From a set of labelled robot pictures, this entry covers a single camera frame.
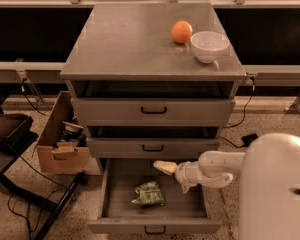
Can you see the top grey drawer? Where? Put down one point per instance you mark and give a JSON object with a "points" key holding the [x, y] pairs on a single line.
{"points": [[152, 112]]}

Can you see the orange fruit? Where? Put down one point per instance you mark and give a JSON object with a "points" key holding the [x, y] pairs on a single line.
{"points": [[181, 32]]}

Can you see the middle grey drawer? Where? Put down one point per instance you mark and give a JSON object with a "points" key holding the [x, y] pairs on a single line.
{"points": [[168, 148]]}

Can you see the white bowl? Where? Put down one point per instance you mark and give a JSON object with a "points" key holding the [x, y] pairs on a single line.
{"points": [[208, 46]]}

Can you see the grey drawer cabinet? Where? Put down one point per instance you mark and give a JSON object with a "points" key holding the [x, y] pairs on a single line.
{"points": [[125, 51]]}

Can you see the cardboard box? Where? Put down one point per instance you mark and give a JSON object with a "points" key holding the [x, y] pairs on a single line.
{"points": [[54, 156]]}

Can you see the green jalapeno chip bag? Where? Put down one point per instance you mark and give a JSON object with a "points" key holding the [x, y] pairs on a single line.
{"points": [[149, 194]]}

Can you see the bottom grey drawer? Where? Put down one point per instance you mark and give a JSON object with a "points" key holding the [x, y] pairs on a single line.
{"points": [[180, 213]]}

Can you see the dark tray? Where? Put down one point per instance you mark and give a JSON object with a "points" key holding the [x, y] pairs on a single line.
{"points": [[13, 127]]}

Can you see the jar in cardboard box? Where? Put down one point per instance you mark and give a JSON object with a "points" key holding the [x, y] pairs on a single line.
{"points": [[72, 133]]}

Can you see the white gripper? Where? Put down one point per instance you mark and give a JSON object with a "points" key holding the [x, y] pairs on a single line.
{"points": [[182, 173]]}

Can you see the grey drawer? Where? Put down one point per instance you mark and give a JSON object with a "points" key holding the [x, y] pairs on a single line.
{"points": [[168, 148], [152, 112], [180, 213]]}

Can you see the black power adapter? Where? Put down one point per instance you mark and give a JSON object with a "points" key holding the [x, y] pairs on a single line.
{"points": [[248, 139]]}

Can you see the black table stand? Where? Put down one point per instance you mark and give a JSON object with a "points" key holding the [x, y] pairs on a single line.
{"points": [[8, 155]]}

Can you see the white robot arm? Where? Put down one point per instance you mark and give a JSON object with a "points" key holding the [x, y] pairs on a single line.
{"points": [[269, 189]]}

